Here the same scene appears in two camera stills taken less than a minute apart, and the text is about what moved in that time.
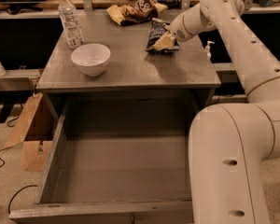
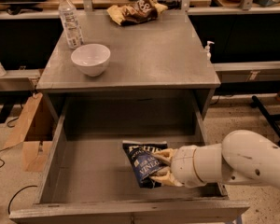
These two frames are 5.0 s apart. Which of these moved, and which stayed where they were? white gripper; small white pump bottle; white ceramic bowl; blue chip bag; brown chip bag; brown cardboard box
Moved: white gripper; blue chip bag
Stayed: small white pump bottle; brown chip bag; white ceramic bowl; brown cardboard box
